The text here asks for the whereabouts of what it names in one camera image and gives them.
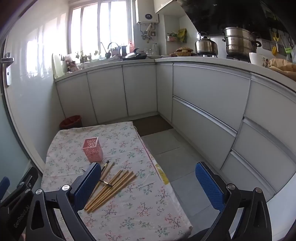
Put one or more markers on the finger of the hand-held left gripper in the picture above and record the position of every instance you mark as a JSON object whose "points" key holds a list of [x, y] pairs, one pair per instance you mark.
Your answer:
{"points": [[4, 185]]}

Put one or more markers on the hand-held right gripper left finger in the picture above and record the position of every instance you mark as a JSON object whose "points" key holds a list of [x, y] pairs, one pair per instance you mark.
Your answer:
{"points": [[85, 185]]}

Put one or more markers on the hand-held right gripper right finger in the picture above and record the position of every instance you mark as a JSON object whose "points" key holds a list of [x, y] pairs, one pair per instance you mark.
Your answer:
{"points": [[208, 185]]}

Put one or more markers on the black chopstick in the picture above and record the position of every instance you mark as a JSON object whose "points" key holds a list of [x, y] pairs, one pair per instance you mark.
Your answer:
{"points": [[106, 183], [105, 165]]}

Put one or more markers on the bundle of wooden chopsticks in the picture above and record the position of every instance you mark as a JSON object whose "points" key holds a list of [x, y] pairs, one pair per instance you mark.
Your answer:
{"points": [[111, 187]]}

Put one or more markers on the pink perforated plastic basket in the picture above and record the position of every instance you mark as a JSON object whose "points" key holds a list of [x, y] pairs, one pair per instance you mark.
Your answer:
{"points": [[93, 150]]}

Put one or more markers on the floral tablecloth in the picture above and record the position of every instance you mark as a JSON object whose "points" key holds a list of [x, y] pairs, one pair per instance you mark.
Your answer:
{"points": [[129, 208]]}

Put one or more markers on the frosted glass door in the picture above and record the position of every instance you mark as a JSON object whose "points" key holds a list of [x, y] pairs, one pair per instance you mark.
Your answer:
{"points": [[13, 129]]}

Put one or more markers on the red trash bin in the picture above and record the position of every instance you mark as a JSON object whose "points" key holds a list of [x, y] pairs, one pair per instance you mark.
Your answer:
{"points": [[70, 122]]}

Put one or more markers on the brown floor mat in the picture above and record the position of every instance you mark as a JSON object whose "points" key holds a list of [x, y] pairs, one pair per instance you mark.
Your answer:
{"points": [[151, 125]]}

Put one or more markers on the white kitchen cabinets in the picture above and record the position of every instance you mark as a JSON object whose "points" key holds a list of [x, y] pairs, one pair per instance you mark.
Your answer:
{"points": [[208, 92]]}

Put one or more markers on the white cutting board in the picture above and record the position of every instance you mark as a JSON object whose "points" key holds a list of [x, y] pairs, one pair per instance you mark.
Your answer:
{"points": [[56, 67]]}

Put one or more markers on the white bowl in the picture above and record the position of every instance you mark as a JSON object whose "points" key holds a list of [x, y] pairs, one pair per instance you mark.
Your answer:
{"points": [[257, 60]]}

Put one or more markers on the black wok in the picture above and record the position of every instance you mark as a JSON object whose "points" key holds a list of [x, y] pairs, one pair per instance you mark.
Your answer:
{"points": [[135, 55]]}

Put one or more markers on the brown paper bag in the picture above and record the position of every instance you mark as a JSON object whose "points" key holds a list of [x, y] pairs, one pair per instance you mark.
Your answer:
{"points": [[283, 68]]}

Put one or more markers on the sink faucet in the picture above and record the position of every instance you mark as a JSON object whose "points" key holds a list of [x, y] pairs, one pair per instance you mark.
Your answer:
{"points": [[112, 44]]}

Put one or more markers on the steel steamer pot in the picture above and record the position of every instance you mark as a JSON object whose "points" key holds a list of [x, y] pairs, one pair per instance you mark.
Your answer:
{"points": [[240, 44]]}

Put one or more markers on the glass jug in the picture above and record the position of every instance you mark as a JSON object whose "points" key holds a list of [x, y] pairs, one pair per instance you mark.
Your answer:
{"points": [[155, 49]]}

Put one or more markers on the green packet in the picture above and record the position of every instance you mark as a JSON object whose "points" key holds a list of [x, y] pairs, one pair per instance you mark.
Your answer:
{"points": [[182, 34]]}

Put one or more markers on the kitchen window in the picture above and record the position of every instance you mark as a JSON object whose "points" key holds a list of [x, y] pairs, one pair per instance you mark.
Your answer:
{"points": [[101, 25]]}

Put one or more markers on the black range hood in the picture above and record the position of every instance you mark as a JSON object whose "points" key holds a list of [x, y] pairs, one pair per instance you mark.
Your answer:
{"points": [[231, 14]]}

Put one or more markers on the white water heater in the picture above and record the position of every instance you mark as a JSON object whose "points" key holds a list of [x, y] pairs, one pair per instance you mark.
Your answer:
{"points": [[148, 11]]}

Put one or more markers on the wall power outlet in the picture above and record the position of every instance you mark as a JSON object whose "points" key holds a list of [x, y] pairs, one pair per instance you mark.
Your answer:
{"points": [[266, 44]]}

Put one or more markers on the white wall cabinet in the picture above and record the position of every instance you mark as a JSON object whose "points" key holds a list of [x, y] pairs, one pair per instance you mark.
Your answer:
{"points": [[165, 4]]}

